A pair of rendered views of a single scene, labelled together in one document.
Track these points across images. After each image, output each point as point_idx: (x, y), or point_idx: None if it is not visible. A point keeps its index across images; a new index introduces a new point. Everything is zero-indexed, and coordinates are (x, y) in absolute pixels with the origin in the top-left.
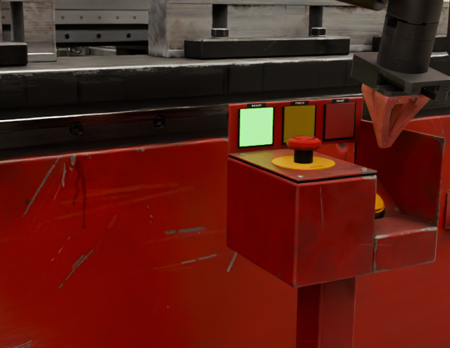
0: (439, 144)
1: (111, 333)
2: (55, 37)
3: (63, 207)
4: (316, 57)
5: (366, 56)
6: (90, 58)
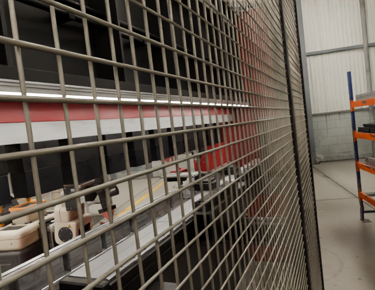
0: (100, 223)
1: None
2: (183, 194)
3: None
4: None
5: (113, 205)
6: (185, 201)
